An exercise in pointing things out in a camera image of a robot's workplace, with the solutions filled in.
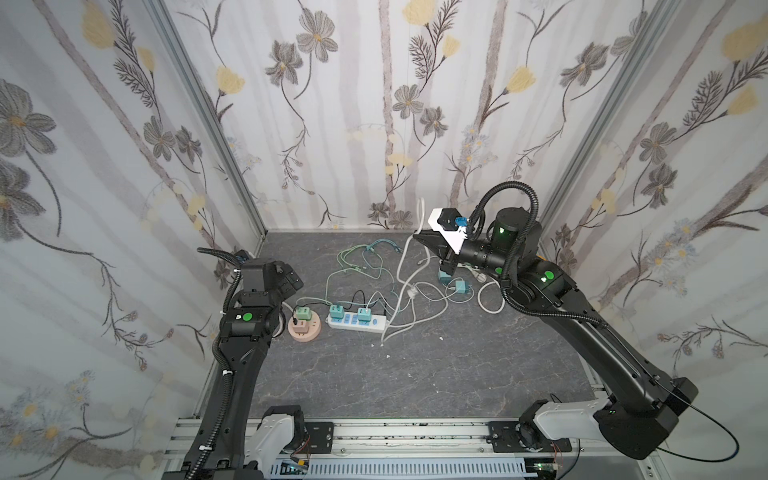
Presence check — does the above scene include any white slotted cable duct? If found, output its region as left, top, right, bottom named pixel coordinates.
left=263, top=458, right=535, bottom=480

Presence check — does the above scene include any round pink power socket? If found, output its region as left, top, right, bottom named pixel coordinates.
left=288, top=317, right=322, bottom=343

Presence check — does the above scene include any green USB charger plug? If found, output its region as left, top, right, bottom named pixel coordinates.
left=293, top=306, right=313, bottom=321

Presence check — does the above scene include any white power strip cord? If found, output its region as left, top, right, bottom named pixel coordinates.
left=380, top=197, right=433, bottom=343

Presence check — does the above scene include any teal charger plug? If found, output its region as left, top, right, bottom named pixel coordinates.
left=453, top=280, right=469, bottom=294
left=329, top=304, right=345, bottom=321
left=438, top=270, right=452, bottom=285
left=357, top=307, right=372, bottom=323

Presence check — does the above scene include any black USB cable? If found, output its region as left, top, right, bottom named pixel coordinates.
left=335, top=289, right=385, bottom=313

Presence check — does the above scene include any orange strip white cord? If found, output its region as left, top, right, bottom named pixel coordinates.
left=476, top=278, right=506, bottom=315

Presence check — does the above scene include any thin white USB cable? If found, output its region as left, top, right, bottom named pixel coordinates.
left=383, top=278, right=481, bottom=331

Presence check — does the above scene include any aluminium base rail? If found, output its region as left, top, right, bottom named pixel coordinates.
left=161, top=416, right=661, bottom=480

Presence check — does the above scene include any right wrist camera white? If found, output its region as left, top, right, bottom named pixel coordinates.
left=428, top=207, right=468, bottom=254

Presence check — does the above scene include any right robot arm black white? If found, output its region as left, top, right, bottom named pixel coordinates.
left=414, top=207, right=698, bottom=460

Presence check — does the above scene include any white blue power strip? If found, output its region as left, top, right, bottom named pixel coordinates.
left=325, top=312, right=387, bottom=335

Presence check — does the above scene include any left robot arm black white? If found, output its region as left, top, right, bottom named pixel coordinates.
left=162, top=247, right=305, bottom=479

